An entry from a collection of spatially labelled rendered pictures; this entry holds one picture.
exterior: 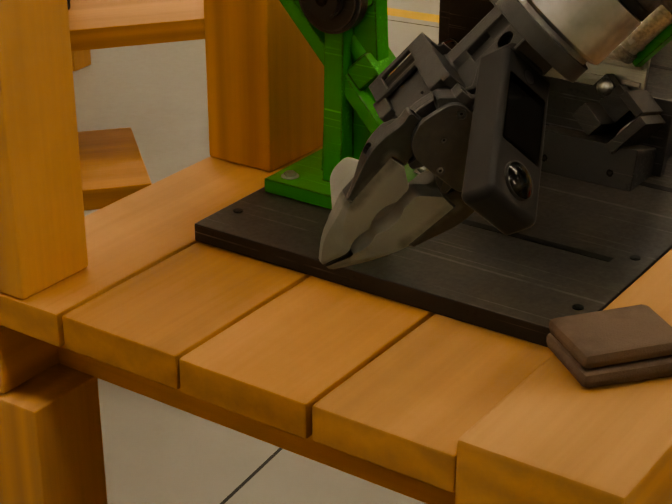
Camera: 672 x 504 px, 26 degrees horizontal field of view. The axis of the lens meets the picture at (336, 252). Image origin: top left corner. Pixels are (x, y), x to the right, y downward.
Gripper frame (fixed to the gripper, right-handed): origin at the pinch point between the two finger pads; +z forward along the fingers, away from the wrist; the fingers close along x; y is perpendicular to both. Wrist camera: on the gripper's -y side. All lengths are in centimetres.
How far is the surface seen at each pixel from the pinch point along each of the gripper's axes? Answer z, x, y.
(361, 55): -1, -19, 51
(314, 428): 17.2, -18.0, 10.8
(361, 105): 2, -22, 49
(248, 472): 85, -101, 116
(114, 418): 103, -88, 140
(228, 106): 16, -20, 66
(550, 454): 2.3, -24.4, -2.5
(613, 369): -3.4, -30.8, 6.1
